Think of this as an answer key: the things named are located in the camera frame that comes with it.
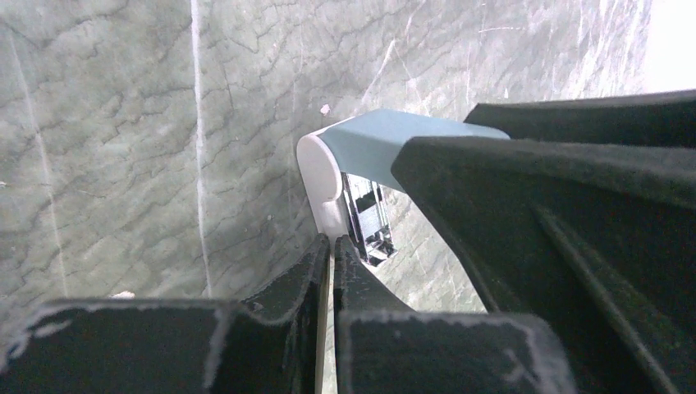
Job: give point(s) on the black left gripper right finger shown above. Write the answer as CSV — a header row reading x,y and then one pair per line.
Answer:
x,y
384,346

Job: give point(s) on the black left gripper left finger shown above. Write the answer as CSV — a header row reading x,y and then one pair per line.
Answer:
x,y
266,343

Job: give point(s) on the light blue small box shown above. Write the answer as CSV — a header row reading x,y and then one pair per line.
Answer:
x,y
346,166

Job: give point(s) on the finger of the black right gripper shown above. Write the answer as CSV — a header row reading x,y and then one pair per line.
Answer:
x,y
664,120
597,240

